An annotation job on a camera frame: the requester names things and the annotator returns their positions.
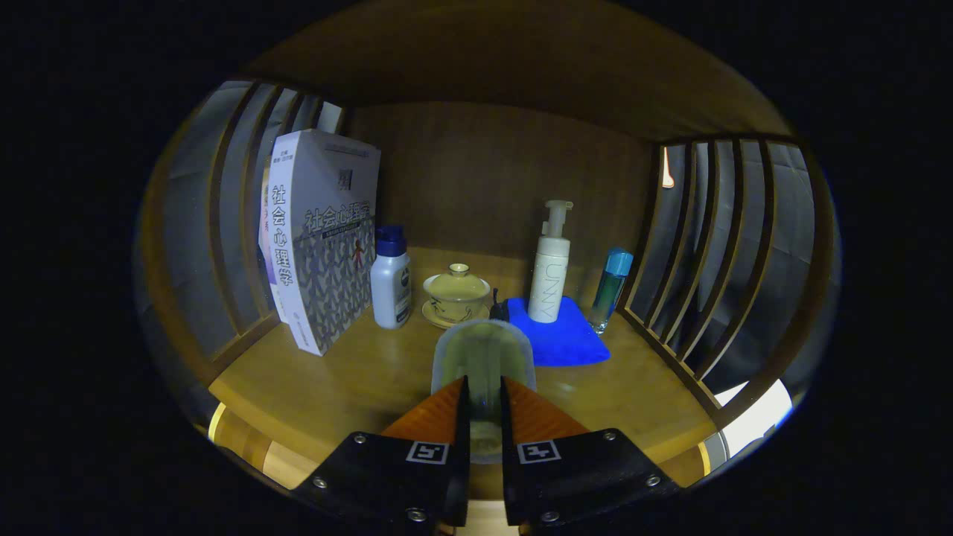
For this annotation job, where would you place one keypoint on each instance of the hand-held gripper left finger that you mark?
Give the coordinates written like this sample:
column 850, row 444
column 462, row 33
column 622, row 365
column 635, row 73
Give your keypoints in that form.
column 461, row 432

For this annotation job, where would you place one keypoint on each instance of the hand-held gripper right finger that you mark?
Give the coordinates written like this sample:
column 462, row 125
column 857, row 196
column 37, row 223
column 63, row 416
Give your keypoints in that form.
column 508, row 432

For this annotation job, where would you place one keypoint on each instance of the yellow scrubber with grey sponge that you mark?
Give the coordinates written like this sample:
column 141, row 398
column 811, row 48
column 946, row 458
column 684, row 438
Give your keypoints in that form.
column 484, row 357

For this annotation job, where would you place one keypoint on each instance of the brown wooden countertop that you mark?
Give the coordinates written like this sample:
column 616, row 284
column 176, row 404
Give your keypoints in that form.
column 357, row 380

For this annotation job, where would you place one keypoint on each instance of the brown wooden cabinet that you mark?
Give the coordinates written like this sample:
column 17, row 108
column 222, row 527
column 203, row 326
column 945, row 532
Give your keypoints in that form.
column 484, row 171

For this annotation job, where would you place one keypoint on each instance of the blue folded cloth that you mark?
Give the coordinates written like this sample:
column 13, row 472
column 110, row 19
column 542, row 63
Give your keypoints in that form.
column 566, row 339

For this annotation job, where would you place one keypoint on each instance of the yellow lidded tea cup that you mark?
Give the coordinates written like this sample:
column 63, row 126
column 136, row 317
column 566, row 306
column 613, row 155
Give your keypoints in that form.
column 456, row 294

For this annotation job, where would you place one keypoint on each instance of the white bottle with blue cap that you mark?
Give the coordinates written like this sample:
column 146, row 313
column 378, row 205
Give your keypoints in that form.
column 391, row 286

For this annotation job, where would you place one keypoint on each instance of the white pump bottle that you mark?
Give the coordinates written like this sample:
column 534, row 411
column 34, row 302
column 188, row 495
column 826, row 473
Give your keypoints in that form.
column 549, row 275

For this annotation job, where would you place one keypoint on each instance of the clear blue bottle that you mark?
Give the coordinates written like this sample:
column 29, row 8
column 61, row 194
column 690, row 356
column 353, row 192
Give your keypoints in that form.
column 612, row 286

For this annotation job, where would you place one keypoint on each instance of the thick white book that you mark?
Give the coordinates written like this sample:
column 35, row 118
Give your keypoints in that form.
column 327, row 246

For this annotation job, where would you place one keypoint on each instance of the thin purple book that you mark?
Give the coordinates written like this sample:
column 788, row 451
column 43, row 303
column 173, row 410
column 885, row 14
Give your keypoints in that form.
column 263, row 216

